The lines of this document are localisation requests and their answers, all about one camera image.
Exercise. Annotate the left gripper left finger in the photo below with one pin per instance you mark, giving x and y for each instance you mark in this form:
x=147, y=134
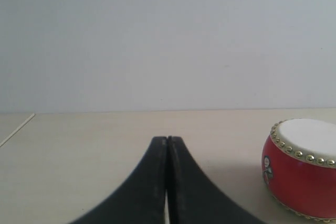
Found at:
x=141, y=197

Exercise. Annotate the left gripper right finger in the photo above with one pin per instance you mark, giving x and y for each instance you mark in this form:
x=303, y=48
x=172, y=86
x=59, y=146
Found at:
x=191, y=196

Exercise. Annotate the small red drum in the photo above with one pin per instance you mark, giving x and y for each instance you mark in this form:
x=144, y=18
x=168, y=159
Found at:
x=298, y=166

